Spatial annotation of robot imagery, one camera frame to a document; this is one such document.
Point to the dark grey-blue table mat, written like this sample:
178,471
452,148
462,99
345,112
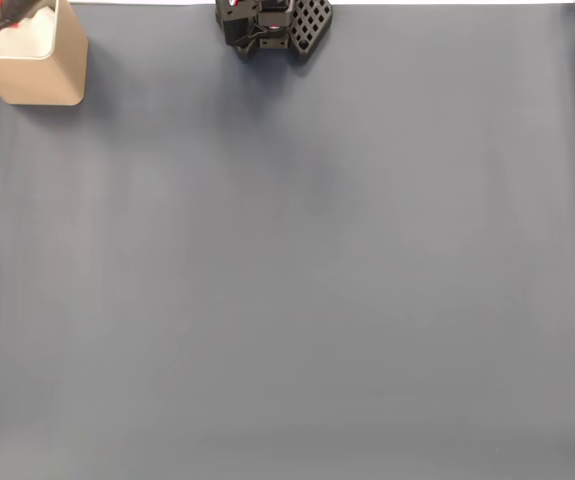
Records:
317,250

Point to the beige box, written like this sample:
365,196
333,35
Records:
32,80

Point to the white padding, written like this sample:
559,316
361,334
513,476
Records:
27,40

